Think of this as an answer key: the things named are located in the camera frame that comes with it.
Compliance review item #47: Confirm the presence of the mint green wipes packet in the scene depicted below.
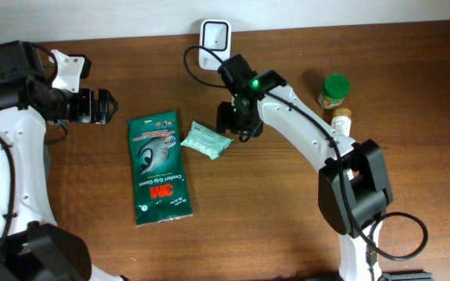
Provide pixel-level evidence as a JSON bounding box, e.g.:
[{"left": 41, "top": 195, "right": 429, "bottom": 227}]
[{"left": 180, "top": 121, "right": 233, "bottom": 160}]

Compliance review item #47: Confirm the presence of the white tube with tan cap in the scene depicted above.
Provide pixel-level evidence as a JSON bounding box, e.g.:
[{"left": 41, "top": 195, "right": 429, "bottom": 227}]
[{"left": 331, "top": 108, "right": 352, "bottom": 137}]

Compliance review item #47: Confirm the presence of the green lid jar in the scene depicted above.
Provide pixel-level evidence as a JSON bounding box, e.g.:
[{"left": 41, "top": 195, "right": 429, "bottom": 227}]
[{"left": 318, "top": 73, "right": 350, "bottom": 109}]

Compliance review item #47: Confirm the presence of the green 3M gloves packet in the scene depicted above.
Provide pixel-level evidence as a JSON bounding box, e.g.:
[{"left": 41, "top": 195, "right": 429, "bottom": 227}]
[{"left": 127, "top": 111, "right": 192, "bottom": 226}]

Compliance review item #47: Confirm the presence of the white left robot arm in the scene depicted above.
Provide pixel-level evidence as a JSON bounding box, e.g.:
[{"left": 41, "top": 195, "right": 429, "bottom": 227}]
[{"left": 0, "top": 41, "right": 118, "bottom": 280}]

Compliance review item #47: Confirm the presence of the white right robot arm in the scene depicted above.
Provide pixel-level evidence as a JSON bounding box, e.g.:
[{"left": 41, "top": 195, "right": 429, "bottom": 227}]
[{"left": 217, "top": 55, "right": 393, "bottom": 280}]

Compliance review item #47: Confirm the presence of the white barcode scanner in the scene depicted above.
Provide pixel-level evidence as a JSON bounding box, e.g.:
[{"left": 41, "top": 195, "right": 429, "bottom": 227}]
[{"left": 198, "top": 19, "right": 231, "bottom": 71}]

